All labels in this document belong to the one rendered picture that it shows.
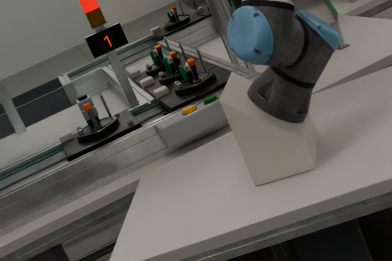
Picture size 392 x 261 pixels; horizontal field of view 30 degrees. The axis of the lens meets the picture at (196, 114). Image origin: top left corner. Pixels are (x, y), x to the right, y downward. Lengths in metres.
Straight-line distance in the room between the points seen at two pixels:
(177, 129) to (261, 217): 0.60
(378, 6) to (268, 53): 1.57
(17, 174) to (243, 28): 1.09
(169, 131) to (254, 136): 0.48
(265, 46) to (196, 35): 2.00
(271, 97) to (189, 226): 0.35
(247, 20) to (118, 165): 0.76
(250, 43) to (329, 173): 0.33
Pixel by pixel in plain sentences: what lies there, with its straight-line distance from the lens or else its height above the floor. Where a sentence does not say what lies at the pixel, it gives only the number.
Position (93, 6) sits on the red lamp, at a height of 1.32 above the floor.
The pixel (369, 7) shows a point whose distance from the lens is 3.04.
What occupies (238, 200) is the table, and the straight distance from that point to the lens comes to 1.65.
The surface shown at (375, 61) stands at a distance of 2.24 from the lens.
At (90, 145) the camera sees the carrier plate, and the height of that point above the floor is 0.97.
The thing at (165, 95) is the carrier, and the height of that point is 0.97.
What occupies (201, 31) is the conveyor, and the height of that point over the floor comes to 0.92.
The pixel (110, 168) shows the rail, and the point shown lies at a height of 0.90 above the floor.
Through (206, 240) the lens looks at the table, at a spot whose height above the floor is 0.85.
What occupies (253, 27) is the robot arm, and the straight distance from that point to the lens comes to 1.52.
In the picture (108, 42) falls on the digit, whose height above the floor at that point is 1.20.
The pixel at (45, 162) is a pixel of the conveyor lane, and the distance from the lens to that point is 2.37.
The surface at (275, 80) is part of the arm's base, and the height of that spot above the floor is 1.06.
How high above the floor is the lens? 1.50
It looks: 15 degrees down
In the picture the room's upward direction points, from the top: 23 degrees counter-clockwise
